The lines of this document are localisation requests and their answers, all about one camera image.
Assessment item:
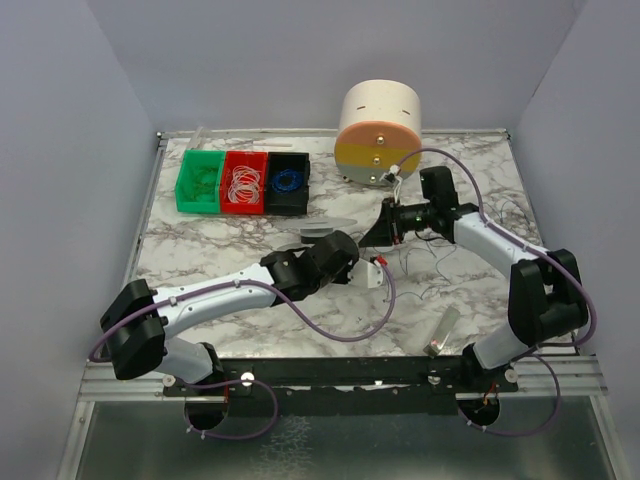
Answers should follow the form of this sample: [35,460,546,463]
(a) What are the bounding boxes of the white perforated cable spool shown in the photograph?
[275,217,357,251]

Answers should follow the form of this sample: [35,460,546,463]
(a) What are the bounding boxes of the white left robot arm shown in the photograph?
[97,231,359,383]

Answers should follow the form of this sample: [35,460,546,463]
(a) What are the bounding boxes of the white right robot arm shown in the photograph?
[359,166,588,370]

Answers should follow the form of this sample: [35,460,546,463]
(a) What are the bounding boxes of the black plastic bin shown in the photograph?
[264,152,310,216]

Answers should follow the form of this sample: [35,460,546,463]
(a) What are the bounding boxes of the round three-drawer cabinet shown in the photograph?
[334,79,422,186]

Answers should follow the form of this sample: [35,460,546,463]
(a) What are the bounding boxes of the grey tool with red label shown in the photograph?
[423,306,460,358]

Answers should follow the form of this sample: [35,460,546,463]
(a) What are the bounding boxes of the red plastic bin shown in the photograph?
[219,151,268,215]

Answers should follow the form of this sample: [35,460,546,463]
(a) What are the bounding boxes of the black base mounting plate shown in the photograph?
[163,356,518,416]

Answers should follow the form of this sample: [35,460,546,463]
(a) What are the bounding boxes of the green plastic bin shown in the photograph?
[175,150,226,215]

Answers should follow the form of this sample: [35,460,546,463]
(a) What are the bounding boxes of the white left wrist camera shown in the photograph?
[351,256,386,289]

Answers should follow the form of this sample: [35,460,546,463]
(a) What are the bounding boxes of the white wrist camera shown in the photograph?
[380,164,403,203]
[351,256,386,289]

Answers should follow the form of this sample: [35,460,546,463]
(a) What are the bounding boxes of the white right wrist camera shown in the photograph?
[380,164,403,203]

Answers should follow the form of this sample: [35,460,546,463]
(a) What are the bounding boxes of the blue wire coil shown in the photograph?
[270,169,305,197]

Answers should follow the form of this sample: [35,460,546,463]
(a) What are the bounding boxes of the white wire coil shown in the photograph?
[227,164,265,206]

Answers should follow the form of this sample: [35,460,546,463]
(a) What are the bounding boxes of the green wire coil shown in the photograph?
[182,162,222,199]

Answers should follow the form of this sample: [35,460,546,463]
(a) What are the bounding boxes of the aluminium frame rail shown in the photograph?
[79,130,174,401]

